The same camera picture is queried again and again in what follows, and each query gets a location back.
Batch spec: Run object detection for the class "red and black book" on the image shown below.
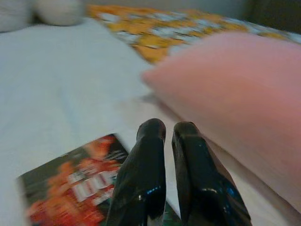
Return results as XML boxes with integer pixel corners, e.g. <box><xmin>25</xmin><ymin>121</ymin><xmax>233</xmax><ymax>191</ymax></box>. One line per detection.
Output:
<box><xmin>17</xmin><ymin>133</ymin><xmax>182</xmax><ymax>226</ymax></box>

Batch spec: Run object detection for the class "white quilted mattress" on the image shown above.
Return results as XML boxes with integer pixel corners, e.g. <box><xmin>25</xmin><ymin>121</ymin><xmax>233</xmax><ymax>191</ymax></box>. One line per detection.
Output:
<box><xmin>0</xmin><ymin>17</ymin><xmax>301</xmax><ymax>226</ymax></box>

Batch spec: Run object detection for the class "white pillow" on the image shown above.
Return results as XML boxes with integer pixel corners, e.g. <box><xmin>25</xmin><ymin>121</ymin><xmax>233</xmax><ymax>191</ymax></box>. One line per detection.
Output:
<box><xmin>0</xmin><ymin>0</ymin><xmax>33</xmax><ymax>32</ymax></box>
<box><xmin>32</xmin><ymin>0</ymin><xmax>85</xmax><ymax>26</ymax></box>

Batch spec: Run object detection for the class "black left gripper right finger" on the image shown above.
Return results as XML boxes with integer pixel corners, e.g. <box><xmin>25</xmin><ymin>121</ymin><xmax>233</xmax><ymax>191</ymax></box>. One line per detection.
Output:
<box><xmin>171</xmin><ymin>121</ymin><xmax>253</xmax><ymax>226</ymax></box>

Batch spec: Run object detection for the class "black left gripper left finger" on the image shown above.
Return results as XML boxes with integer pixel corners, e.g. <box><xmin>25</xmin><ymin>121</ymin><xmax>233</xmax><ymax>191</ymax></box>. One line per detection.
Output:
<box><xmin>105</xmin><ymin>118</ymin><xmax>167</xmax><ymax>226</ymax></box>

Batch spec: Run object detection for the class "yellow cartoon print blanket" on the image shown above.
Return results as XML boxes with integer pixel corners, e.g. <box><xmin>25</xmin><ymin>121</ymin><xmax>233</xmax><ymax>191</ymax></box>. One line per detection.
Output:
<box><xmin>87</xmin><ymin>4</ymin><xmax>301</xmax><ymax>64</ymax></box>

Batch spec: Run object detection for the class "pink pillow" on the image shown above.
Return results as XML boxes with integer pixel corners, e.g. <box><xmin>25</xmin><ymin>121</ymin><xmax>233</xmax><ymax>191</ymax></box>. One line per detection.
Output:
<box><xmin>142</xmin><ymin>32</ymin><xmax>301</xmax><ymax>212</ymax></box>

